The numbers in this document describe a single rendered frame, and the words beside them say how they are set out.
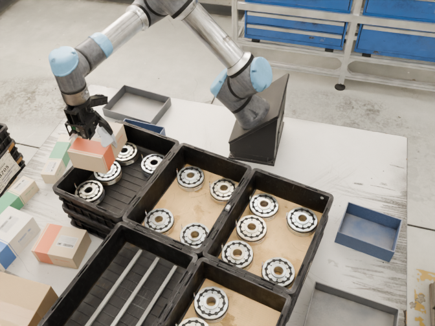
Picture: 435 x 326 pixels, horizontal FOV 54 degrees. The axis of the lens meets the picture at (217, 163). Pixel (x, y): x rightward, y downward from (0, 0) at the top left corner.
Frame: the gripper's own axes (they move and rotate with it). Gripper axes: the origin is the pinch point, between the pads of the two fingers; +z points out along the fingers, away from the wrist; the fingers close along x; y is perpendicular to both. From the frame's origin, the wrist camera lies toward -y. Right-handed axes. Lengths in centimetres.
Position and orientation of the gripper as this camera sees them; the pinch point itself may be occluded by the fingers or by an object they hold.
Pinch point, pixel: (97, 141)
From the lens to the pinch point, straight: 145.8
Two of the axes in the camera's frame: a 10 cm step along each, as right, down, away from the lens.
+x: 9.6, 1.9, -2.1
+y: -2.8, 7.2, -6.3
